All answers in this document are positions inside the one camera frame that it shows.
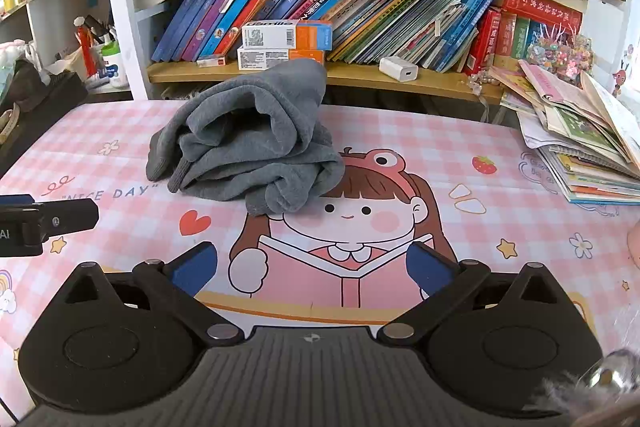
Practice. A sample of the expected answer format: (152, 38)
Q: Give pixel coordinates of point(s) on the grey furry cuff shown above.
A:
(585, 392)

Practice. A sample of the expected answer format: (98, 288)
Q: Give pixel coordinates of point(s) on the wooden bookshelf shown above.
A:
(360, 76)

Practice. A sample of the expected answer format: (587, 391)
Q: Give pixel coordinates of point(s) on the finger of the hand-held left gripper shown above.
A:
(70, 216)

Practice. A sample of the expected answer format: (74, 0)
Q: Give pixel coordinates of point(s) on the stack of booklets and magazines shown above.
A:
(580, 142)

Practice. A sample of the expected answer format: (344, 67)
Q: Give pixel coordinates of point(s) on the white bottle with green cap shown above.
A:
(114, 66)

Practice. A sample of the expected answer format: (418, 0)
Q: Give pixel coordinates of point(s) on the white charger plug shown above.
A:
(398, 69)

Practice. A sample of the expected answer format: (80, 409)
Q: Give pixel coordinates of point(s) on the pink checked cartoon table mat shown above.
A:
(480, 227)

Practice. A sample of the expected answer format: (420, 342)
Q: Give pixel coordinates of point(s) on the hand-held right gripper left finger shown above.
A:
(192, 269)

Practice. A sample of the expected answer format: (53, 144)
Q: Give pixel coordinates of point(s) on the dark bag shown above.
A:
(30, 94)

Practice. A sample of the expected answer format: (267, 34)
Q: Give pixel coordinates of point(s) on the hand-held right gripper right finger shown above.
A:
(430, 271)

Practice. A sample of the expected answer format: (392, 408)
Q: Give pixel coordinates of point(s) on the small red and white box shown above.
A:
(212, 62)

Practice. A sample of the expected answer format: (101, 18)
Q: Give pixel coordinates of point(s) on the grey knit garment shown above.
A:
(250, 142)

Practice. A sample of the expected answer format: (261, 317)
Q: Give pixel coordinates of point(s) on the row of colourful books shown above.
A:
(350, 7)

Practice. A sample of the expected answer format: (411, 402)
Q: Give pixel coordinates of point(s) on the thick red dictionary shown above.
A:
(542, 9)

